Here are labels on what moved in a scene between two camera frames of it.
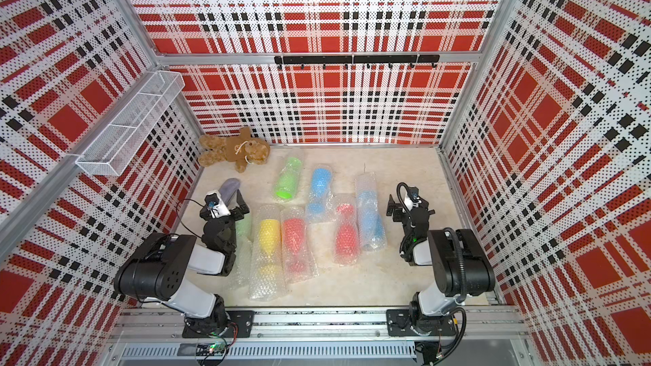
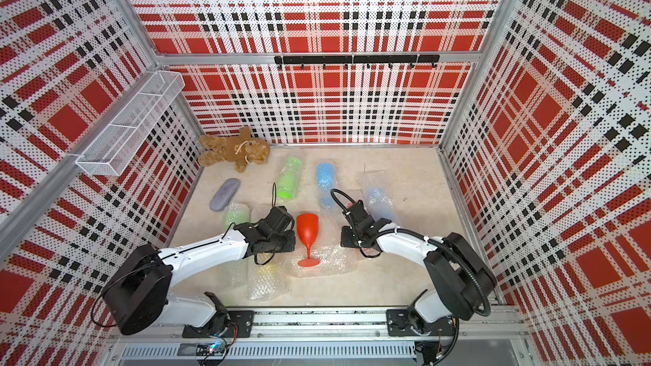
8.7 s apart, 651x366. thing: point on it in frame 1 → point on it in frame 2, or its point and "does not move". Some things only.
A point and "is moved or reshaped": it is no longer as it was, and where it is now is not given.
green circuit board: (215, 349) does not move
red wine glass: (298, 263) → (308, 228)
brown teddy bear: (242, 150) does not move
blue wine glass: (320, 199) is moved or reshaped
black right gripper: (399, 210) → (346, 237)
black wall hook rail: (367, 59) does not move
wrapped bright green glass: (288, 179) does not move
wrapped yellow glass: (267, 276) does not move
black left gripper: (239, 214) → (291, 245)
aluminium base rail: (168, 324) does not move
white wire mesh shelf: (132, 123) does not move
